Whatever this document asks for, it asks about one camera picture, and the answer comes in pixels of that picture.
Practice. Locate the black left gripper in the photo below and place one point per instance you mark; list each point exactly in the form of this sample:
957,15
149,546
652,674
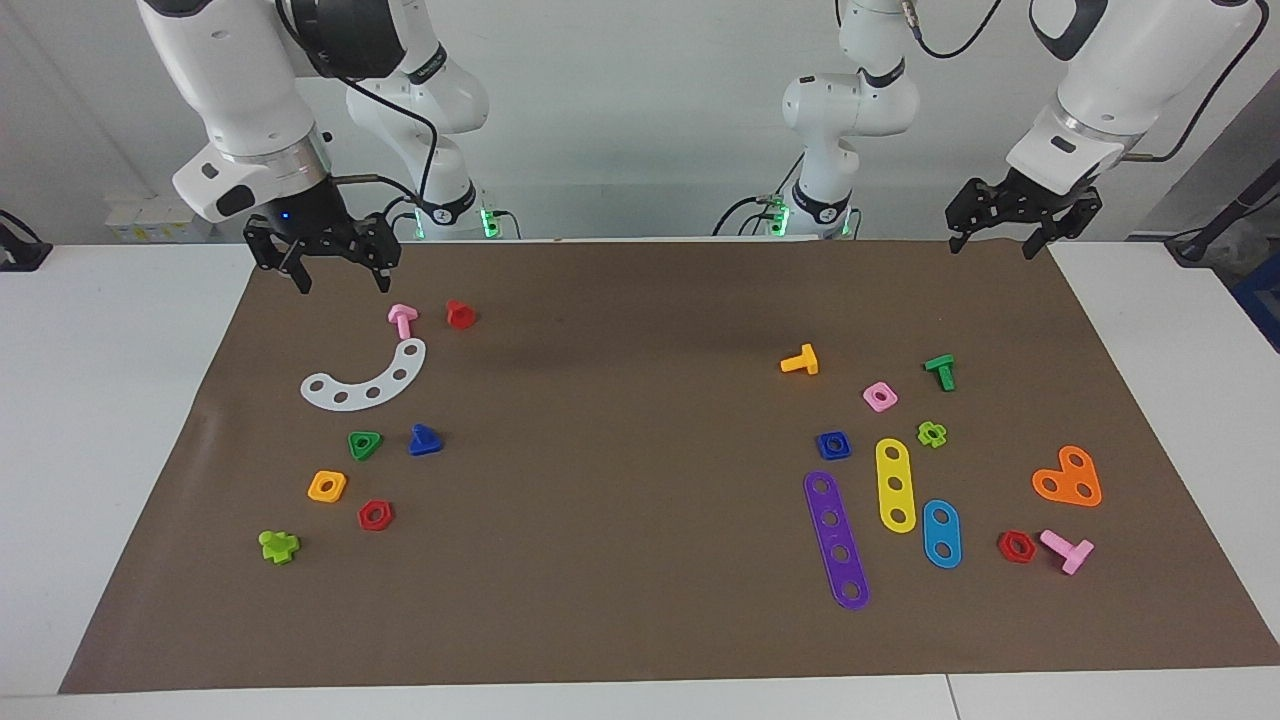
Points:
1010,200

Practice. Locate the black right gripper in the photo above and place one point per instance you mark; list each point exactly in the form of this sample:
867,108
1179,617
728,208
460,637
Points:
320,232

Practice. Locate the blue triangle head screw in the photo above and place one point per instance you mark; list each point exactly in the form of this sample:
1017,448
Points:
425,442

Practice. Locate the blue square nut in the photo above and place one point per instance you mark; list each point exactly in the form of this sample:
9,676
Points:
823,452

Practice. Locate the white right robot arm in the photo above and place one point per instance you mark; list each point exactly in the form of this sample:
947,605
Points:
240,90

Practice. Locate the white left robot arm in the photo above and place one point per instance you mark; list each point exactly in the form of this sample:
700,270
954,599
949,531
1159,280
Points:
1100,90

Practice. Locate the pink plastic screw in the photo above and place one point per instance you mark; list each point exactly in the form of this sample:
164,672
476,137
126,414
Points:
403,320
1068,548

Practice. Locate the red plastic screw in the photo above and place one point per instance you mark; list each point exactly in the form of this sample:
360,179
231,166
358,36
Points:
460,315

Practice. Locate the green plastic screw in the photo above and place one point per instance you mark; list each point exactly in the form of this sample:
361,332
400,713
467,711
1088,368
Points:
941,370

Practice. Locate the green triangle nut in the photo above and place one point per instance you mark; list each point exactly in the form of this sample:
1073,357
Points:
354,438

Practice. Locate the pink square nut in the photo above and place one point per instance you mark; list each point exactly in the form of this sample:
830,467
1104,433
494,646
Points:
870,404

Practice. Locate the lime cross nut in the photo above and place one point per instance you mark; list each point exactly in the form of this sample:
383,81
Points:
924,436

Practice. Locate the orange square nut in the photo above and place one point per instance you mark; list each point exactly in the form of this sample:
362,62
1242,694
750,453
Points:
316,493

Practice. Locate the orange plastic screw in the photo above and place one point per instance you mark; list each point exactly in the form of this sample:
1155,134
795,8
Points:
802,362

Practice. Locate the red hexagon nut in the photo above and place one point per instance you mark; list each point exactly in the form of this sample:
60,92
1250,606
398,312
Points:
1004,551
365,521

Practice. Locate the lime cross head screw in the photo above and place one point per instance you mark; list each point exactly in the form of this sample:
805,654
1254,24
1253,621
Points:
278,546

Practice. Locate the white curved hole plate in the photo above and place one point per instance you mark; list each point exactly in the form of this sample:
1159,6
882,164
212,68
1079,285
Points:
356,398

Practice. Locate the white power strip box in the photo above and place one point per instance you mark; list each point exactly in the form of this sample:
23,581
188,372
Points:
150,225

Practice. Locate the black stand foot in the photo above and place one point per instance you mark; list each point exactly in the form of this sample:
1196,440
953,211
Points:
1195,248

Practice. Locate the orange heart hole plate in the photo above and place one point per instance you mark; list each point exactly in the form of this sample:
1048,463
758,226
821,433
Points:
1068,478

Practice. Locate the yellow three hole plate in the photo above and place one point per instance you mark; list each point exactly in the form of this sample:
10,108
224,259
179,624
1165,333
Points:
893,468

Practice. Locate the blue crate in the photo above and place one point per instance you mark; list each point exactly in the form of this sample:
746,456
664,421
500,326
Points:
1262,300

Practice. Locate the blue two hole plate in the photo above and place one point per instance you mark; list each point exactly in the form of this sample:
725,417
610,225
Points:
941,533

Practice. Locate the black table clamp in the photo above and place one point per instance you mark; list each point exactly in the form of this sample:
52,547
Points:
20,250

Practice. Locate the purple four hole plate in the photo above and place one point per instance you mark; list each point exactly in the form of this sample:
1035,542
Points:
836,537

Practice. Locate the brown table mat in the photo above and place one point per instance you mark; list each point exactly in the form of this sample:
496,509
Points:
640,500

